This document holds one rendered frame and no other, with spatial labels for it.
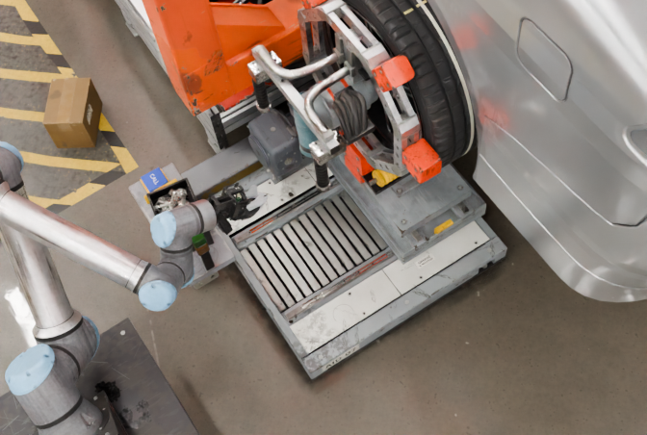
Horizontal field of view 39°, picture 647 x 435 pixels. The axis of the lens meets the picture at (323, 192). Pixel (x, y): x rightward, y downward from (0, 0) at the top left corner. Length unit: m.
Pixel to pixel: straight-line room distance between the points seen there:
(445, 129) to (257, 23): 0.82
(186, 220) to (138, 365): 0.66
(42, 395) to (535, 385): 1.59
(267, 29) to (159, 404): 1.24
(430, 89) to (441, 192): 0.86
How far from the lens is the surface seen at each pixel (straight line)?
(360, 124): 2.48
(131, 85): 3.97
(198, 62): 2.97
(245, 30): 3.02
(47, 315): 2.81
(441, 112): 2.50
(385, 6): 2.49
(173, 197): 2.93
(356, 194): 3.32
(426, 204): 3.23
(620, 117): 1.90
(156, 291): 2.46
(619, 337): 3.35
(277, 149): 3.17
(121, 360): 3.04
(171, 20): 2.79
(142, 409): 2.97
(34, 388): 2.72
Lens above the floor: 3.04
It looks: 60 degrees down
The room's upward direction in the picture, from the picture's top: 8 degrees counter-clockwise
